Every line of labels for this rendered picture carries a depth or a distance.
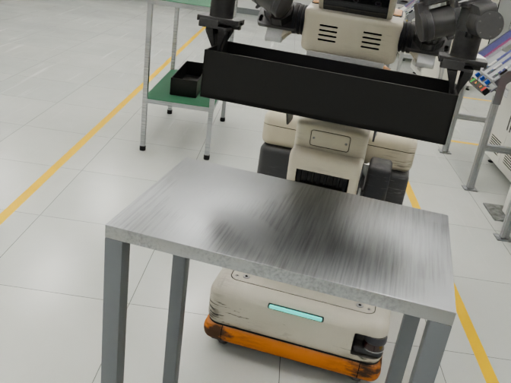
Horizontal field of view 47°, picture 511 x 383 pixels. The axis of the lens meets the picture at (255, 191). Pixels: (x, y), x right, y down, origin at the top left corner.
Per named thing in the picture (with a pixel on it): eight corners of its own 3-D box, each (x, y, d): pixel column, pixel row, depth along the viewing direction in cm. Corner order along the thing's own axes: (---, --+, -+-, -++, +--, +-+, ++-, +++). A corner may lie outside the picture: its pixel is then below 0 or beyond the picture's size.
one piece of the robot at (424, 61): (416, 56, 173) (425, 18, 167) (433, 59, 172) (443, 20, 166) (414, 67, 165) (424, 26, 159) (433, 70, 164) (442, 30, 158)
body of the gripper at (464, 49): (485, 71, 127) (495, 36, 124) (437, 63, 129) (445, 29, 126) (483, 67, 133) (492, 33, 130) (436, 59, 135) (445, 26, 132)
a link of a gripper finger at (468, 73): (464, 106, 130) (475, 64, 127) (431, 100, 132) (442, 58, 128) (462, 99, 137) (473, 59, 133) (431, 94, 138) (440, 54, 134)
